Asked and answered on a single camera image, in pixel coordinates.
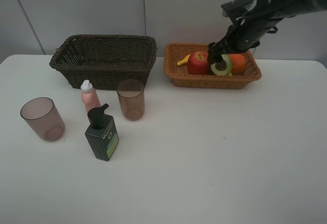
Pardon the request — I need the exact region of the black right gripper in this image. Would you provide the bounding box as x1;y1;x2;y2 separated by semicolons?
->
207;18;278;65

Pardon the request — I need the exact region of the halved avocado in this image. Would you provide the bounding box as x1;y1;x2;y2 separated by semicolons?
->
210;54;232;76

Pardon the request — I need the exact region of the red apple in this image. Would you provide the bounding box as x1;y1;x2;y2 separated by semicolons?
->
187;51;209;75

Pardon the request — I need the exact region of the orange tangerine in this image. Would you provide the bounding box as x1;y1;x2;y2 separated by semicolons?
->
229;54;246;75

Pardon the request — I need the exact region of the yellow banana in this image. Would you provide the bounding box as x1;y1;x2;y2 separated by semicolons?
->
177;54;191;66

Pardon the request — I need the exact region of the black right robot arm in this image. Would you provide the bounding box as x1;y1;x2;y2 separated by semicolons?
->
207;0;326;64

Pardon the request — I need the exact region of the light brown wicker basket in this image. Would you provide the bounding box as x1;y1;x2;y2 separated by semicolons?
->
164;43;262;89

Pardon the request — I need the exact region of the right translucent brown cup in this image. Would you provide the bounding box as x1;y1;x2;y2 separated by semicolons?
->
116;79;145;121

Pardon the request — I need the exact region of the dark brown wicker basket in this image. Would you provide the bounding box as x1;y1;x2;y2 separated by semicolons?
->
49;34;157;91

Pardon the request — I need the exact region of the pink bottle white cap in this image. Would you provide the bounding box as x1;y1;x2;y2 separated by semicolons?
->
80;80;101;113

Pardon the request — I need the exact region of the dark green pump bottle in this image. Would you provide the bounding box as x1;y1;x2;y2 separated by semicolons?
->
85;103;119;161

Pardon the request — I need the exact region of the left translucent pink cup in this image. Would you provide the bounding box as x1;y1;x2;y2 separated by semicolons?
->
20;97;65;142

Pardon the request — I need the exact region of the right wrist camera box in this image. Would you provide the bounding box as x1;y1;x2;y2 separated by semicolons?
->
221;0;255;18

